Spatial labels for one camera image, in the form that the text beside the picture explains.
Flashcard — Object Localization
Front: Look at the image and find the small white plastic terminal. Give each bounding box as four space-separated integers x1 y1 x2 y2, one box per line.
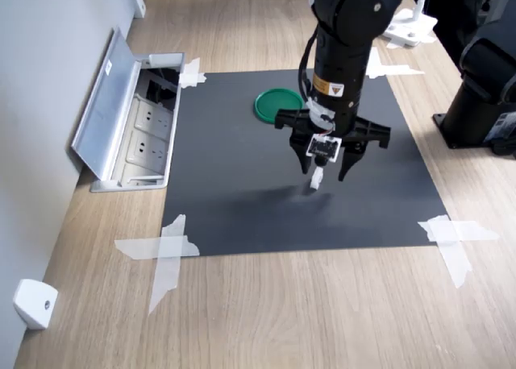
309 166 325 191

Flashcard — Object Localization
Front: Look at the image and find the white tape patch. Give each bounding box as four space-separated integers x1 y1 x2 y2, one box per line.
364 46 426 81
114 214 202 316
418 214 501 290
178 57 208 89

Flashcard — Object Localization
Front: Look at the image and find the aluminium cable duct lid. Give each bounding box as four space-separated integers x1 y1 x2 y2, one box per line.
70 26 143 182

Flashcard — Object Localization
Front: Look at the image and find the camera cable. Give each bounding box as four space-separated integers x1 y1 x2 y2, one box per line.
298 26 336 135

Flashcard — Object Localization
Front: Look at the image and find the silver cable duct box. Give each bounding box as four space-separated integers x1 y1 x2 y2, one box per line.
89 52 187 193

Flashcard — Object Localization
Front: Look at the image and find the white camera box with board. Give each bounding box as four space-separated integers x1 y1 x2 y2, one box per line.
305 133 344 169

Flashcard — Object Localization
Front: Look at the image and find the white stand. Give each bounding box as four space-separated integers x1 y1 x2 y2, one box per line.
381 0 440 49

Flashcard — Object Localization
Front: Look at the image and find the round green lid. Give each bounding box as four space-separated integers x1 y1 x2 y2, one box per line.
253 88 305 126

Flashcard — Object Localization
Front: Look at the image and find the white wall socket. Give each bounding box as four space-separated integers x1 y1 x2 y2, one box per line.
133 98 173 133
125 130 169 167

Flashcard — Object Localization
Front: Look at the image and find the grey partition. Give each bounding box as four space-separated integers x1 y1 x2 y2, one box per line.
0 0 136 369

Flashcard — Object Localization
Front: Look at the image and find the dark grey mat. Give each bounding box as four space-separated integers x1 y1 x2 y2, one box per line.
162 68 450 258

